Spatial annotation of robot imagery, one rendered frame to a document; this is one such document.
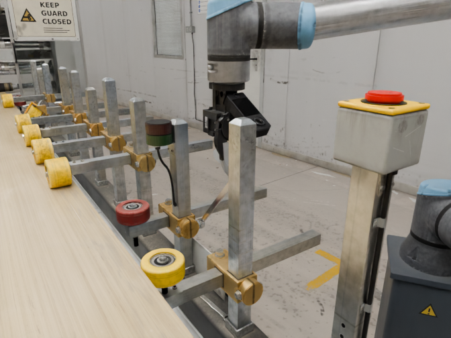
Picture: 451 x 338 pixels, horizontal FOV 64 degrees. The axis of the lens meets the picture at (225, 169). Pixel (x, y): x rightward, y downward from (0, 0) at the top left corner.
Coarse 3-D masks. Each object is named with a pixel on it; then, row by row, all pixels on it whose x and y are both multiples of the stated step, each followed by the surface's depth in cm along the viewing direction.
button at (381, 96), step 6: (378, 90) 42; (366, 96) 40; (372, 96) 39; (378, 96) 39; (384, 96) 39; (390, 96) 38; (396, 96) 38; (402, 96) 39; (372, 102) 39; (378, 102) 39; (384, 102) 39; (390, 102) 39; (396, 102) 39
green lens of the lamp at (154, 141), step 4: (148, 136) 80; (152, 136) 79; (156, 136) 79; (160, 136) 79; (164, 136) 80; (168, 136) 81; (148, 140) 80; (152, 140) 80; (156, 140) 80; (160, 140) 80; (164, 140) 80; (168, 140) 81; (172, 140) 83; (148, 144) 81; (152, 144) 80; (156, 144) 80; (160, 144) 80; (164, 144) 80; (168, 144) 81
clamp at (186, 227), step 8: (160, 208) 96; (168, 208) 95; (168, 216) 93; (176, 216) 91; (192, 216) 91; (176, 224) 90; (184, 224) 88; (192, 224) 89; (176, 232) 89; (184, 232) 88; (192, 232) 90
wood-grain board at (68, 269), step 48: (0, 96) 262; (0, 144) 142; (0, 192) 97; (48, 192) 97; (0, 240) 74; (48, 240) 74; (96, 240) 74; (0, 288) 60; (48, 288) 60; (96, 288) 60; (144, 288) 60; (0, 336) 50; (48, 336) 50; (96, 336) 50; (144, 336) 50; (192, 336) 50
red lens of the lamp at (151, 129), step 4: (148, 124) 79; (164, 124) 79; (168, 124) 80; (148, 128) 79; (152, 128) 79; (156, 128) 79; (160, 128) 79; (164, 128) 79; (168, 128) 80; (148, 132) 80; (152, 132) 79; (156, 132) 79; (160, 132) 79; (164, 132) 80; (168, 132) 80
